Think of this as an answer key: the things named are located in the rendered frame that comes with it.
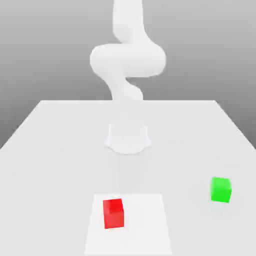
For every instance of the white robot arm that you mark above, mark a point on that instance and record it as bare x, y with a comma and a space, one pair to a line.
128, 60

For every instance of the small red cube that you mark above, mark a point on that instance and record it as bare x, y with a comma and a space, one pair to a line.
113, 214

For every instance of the small green cube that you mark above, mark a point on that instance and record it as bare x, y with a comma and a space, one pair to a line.
220, 190

